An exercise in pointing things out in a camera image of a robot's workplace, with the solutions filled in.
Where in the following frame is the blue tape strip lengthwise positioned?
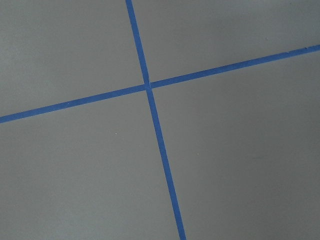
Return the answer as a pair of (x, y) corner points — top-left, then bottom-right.
(125, 0), (187, 240)

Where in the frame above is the blue tape strip crosswise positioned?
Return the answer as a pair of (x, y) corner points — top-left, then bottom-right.
(0, 44), (320, 124)

